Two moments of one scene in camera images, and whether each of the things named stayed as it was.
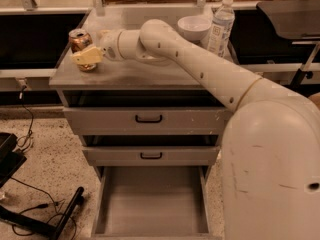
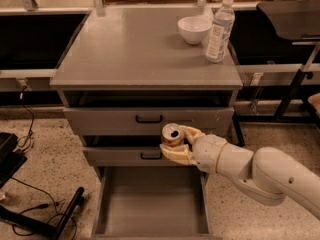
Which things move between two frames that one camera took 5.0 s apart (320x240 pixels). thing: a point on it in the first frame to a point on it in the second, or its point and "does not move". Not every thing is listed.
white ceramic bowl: [194, 28] does not move
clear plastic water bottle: [223, 19] does not move
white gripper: [109, 46] to [207, 152]
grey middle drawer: [147, 156] does not move
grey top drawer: [144, 121] does not move
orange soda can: [81, 39] to [172, 134]
